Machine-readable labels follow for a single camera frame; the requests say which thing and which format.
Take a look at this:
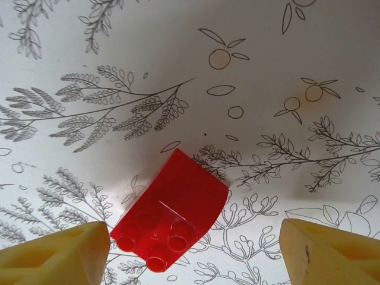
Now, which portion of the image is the red curved lego brick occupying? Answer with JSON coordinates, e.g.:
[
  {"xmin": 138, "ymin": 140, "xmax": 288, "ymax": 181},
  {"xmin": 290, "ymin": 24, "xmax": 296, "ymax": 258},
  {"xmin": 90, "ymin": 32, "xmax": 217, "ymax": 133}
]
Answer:
[{"xmin": 109, "ymin": 148, "xmax": 230, "ymax": 273}]

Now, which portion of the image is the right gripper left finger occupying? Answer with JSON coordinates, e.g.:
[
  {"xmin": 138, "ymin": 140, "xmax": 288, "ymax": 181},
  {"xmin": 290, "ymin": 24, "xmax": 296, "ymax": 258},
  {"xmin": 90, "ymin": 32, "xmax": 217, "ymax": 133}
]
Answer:
[{"xmin": 0, "ymin": 221, "xmax": 110, "ymax": 285}]

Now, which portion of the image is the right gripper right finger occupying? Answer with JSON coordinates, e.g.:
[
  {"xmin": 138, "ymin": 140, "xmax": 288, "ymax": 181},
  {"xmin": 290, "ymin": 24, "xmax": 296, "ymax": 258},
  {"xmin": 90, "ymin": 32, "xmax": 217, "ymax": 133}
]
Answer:
[{"xmin": 280, "ymin": 218, "xmax": 380, "ymax": 285}]

